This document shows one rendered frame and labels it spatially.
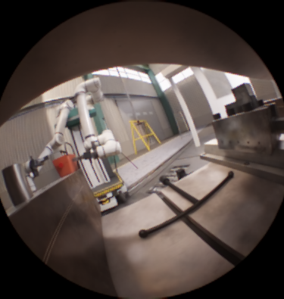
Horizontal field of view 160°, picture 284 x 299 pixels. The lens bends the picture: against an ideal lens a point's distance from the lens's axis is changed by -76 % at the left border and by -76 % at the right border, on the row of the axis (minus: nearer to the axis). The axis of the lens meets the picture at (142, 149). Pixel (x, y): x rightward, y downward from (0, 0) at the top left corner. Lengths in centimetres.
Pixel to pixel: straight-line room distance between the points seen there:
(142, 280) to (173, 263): 12
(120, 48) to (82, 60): 6
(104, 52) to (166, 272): 55
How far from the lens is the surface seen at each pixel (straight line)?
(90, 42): 16
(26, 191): 32
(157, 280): 42
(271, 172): 68
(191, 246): 44
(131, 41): 18
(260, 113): 58
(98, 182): 166
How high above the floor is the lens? 71
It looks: 4 degrees down
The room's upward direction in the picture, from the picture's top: 21 degrees counter-clockwise
